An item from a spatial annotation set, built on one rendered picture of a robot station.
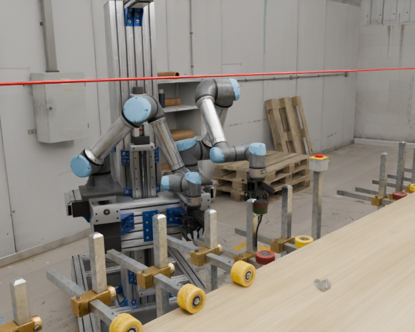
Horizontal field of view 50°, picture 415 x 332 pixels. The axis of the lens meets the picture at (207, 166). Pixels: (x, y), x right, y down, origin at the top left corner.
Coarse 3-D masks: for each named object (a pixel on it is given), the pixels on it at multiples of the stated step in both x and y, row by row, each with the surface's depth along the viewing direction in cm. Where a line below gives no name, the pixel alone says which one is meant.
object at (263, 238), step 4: (236, 228) 229; (240, 228) 229; (236, 232) 229; (240, 232) 227; (244, 232) 225; (260, 236) 218; (264, 236) 217; (268, 236) 217; (260, 240) 218; (264, 240) 216; (268, 240) 214; (268, 244) 215; (284, 244) 207; (288, 244) 207; (292, 244) 207; (284, 248) 208; (288, 248) 206; (292, 248) 204; (296, 248) 202
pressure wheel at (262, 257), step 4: (256, 252) 186; (260, 252) 186; (264, 252) 185; (268, 252) 186; (272, 252) 186; (256, 256) 184; (260, 256) 182; (264, 256) 182; (268, 256) 182; (272, 256) 182; (256, 260) 184; (260, 260) 182; (264, 260) 181; (268, 260) 181; (272, 260) 182; (264, 264) 182
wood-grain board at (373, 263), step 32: (352, 224) 219; (384, 224) 218; (288, 256) 183; (320, 256) 183; (352, 256) 182; (384, 256) 181; (224, 288) 158; (256, 288) 158; (288, 288) 157; (352, 288) 156; (384, 288) 156; (160, 320) 139; (192, 320) 138; (224, 320) 138; (256, 320) 138; (288, 320) 137; (320, 320) 137; (352, 320) 137; (384, 320) 136
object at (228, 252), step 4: (196, 240) 214; (200, 240) 212; (204, 240) 212; (200, 244) 213; (204, 244) 211; (224, 248) 202; (228, 248) 202; (224, 252) 201; (228, 252) 199; (232, 252) 198; (236, 252) 198; (228, 256) 200; (232, 256) 198; (248, 260) 191; (252, 260) 189; (252, 264) 189; (256, 264) 188; (260, 264) 186; (256, 268) 188
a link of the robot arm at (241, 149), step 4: (240, 144) 213; (244, 144) 211; (248, 144) 211; (236, 148) 205; (240, 148) 206; (244, 148) 206; (236, 152) 204; (240, 152) 205; (244, 152) 205; (240, 156) 206; (244, 156) 205; (236, 160) 206; (240, 160) 207; (244, 160) 209
